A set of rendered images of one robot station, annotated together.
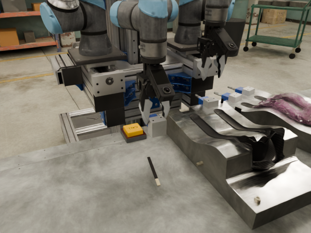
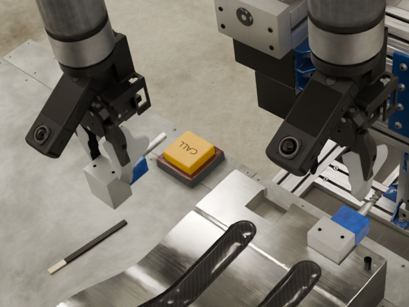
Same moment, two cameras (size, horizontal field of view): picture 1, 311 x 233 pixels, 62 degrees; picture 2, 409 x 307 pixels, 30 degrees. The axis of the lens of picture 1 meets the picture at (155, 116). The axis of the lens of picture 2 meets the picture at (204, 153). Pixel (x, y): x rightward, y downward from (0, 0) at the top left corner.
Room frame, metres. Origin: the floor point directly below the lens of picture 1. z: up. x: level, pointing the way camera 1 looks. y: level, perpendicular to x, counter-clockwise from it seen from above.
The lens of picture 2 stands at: (0.64, -0.74, 1.72)
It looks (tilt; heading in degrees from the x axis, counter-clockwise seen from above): 47 degrees down; 74
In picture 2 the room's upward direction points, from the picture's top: 10 degrees counter-clockwise
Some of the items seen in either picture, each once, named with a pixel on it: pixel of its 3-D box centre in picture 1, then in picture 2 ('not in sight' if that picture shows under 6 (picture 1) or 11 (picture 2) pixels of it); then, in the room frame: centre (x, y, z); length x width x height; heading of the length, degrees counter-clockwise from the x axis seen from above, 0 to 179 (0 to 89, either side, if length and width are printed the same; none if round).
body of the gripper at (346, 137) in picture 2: (212, 38); (348, 84); (0.97, -0.21, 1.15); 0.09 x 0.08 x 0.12; 24
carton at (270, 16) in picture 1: (273, 15); not in sight; (8.44, -3.62, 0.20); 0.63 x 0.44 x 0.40; 119
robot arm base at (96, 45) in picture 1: (94, 40); not in sight; (1.19, 0.27, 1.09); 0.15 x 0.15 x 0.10
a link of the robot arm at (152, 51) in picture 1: (152, 48); (80, 36); (0.73, 0.01, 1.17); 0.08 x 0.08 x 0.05
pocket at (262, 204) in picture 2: (186, 114); (269, 213); (0.89, -0.12, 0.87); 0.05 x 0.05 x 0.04; 24
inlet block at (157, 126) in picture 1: (151, 119); (132, 161); (0.75, 0.01, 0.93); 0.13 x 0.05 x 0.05; 24
